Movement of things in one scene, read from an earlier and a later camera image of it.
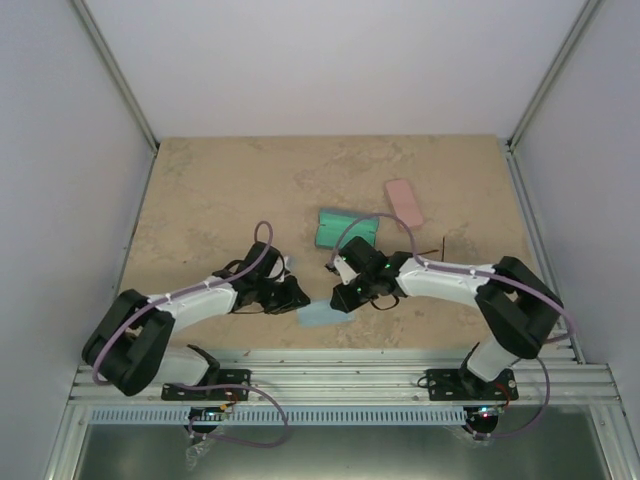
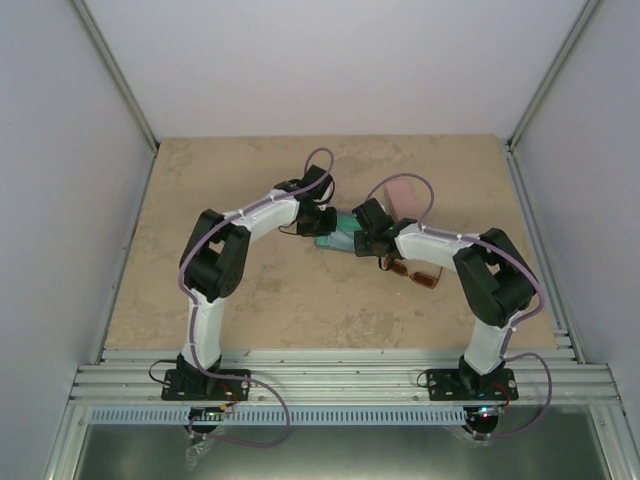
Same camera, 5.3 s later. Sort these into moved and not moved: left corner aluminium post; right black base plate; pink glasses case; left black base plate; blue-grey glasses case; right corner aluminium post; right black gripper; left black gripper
Moved: right black gripper; left black gripper
Not moved: right corner aluminium post; left corner aluminium post; right black base plate; blue-grey glasses case; left black base plate; pink glasses case
